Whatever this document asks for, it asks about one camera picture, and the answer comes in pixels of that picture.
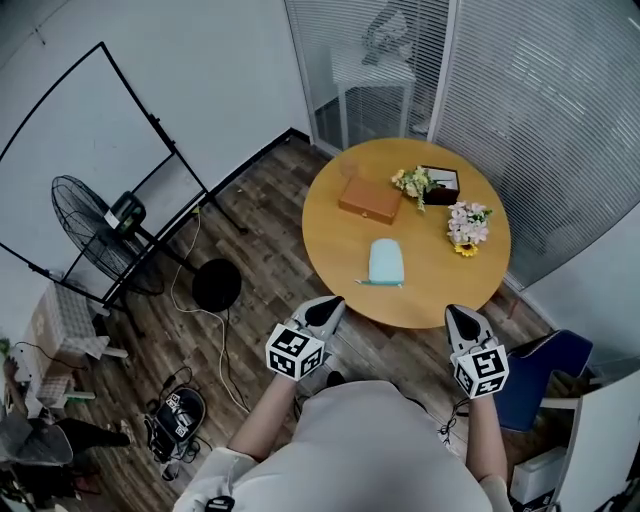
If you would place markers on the white table behind glass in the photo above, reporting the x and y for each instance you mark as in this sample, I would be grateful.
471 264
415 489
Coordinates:
372 75

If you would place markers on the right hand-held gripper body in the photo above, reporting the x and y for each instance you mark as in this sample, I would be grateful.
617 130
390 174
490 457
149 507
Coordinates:
480 372

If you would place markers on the light blue pouch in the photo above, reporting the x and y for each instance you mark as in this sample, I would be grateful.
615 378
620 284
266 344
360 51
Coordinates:
385 260

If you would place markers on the brown wooden box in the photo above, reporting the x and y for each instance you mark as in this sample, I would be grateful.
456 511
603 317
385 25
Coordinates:
370 200

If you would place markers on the black metal frame stand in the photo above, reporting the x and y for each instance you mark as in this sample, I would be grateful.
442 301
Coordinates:
165 132

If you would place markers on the checkered cardboard box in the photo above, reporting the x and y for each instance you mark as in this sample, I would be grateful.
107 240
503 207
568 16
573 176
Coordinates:
65 320

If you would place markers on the white box device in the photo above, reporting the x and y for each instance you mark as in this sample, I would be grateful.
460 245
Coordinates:
540 472

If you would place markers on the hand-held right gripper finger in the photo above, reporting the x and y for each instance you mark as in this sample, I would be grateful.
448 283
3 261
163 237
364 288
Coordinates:
484 330
451 335

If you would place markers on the yellow flower bouquet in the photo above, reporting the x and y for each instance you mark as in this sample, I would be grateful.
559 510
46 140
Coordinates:
414 184

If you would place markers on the clear glass cup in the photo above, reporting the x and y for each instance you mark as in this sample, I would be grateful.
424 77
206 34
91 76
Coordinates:
349 169

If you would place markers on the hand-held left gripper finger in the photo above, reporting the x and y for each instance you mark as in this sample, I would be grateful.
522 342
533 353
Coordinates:
302 316
335 322

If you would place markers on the pink flowers with sunflower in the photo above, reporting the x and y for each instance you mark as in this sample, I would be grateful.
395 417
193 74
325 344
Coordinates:
467 227

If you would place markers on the black clip device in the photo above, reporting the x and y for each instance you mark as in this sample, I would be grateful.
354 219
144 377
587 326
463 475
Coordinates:
219 503

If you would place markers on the white desk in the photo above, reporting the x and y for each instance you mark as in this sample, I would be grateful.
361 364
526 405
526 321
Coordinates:
605 430

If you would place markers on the person's white shirt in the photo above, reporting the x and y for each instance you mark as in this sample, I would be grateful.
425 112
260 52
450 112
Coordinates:
360 450

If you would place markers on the blue chair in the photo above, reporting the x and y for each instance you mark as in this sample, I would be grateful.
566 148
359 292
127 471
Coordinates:
540 380

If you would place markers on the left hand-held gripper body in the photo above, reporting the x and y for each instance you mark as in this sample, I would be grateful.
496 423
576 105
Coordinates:
292 352

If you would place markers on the person's right forearm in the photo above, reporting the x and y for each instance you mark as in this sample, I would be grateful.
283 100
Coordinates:
485 440

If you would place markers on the person's black-clad leg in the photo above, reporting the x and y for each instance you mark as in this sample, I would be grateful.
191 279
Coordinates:
336 379

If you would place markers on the dark brown box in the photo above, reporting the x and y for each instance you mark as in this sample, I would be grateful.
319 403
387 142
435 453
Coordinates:
442 192

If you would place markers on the black floor fan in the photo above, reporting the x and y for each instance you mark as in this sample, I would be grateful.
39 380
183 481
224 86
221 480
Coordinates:
125 215

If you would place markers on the black device with markers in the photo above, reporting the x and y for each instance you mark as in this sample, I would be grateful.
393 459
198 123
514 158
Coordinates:
187 405

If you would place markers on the person's left forearm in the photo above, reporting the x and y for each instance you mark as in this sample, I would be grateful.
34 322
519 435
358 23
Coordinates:
262 420

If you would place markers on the black striped bag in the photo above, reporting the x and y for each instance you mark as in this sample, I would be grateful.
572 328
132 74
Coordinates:
537 504

